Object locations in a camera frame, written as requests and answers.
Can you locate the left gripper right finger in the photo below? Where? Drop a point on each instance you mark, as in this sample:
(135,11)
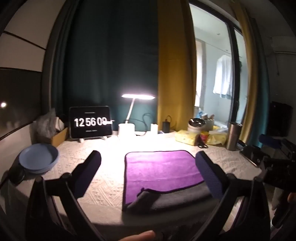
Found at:
(252,219)

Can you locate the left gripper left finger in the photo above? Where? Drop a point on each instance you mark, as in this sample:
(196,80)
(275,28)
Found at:
(53,212)

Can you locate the purple and grey towel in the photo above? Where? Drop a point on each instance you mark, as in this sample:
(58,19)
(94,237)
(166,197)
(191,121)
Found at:
(162,180)

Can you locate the person's hand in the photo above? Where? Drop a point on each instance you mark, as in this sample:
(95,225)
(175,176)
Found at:
(145,236)

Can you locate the black round object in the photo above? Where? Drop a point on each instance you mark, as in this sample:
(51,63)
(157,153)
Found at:
(15,175)

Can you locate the steel tumbler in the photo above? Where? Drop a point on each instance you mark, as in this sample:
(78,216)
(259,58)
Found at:
(234,131)

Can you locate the blue plastic bowl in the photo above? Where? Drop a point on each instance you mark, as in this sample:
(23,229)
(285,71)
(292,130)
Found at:
(38,158)

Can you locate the yellow soft tissue pack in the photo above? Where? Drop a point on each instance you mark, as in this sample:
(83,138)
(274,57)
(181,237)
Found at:
(216,138)

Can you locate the cardboard box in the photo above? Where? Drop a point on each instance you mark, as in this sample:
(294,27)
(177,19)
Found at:
(59,138)

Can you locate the black scissors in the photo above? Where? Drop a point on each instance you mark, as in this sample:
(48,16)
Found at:
(200,143)

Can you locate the red yellow-lid jar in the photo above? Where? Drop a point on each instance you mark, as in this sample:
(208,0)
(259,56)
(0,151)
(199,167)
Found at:
(204,136)

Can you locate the clear plastic bag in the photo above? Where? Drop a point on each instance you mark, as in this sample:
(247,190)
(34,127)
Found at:
(49,125)

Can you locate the stacked bowls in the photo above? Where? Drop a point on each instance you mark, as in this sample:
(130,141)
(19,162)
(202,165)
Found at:
(196,125)

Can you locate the yellow tissue box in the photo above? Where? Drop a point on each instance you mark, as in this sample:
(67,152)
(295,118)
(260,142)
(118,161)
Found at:
(187,137)

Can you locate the right side mustard curtain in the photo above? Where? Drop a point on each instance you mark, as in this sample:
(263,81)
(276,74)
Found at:
(252,64)

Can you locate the tablet showing clock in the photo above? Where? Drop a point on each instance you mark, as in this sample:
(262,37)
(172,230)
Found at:
(90,122)

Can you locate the hanging white shirt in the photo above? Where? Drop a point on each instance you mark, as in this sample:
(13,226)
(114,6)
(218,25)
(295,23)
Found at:
(223,77)

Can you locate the white desk lamp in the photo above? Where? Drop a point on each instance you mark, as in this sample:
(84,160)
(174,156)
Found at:
(126,129)

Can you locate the black power adapter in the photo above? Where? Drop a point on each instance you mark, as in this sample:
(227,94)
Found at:
(166,124)

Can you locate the white phone charger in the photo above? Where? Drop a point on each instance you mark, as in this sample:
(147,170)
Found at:
(154,129)

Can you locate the mustard yellow curtain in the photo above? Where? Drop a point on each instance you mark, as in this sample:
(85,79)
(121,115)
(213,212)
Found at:
(177,63)

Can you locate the dark green curtain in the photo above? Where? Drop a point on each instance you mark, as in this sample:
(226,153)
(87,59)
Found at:
(106,49)

